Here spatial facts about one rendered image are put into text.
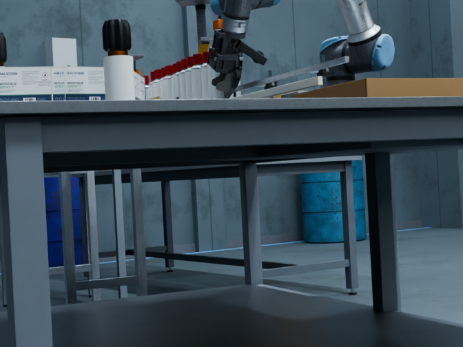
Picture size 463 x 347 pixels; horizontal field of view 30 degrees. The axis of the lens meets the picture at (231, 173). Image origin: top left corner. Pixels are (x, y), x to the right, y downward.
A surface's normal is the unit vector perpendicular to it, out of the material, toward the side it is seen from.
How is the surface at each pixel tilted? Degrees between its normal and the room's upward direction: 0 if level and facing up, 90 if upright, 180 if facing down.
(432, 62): 90
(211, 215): 90
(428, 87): 90
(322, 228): 90
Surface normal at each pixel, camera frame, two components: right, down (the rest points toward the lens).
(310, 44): 0.55, -0.04
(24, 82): 0.32, -0.02
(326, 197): -0.29, 0.01
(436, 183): -0.83, 0.04
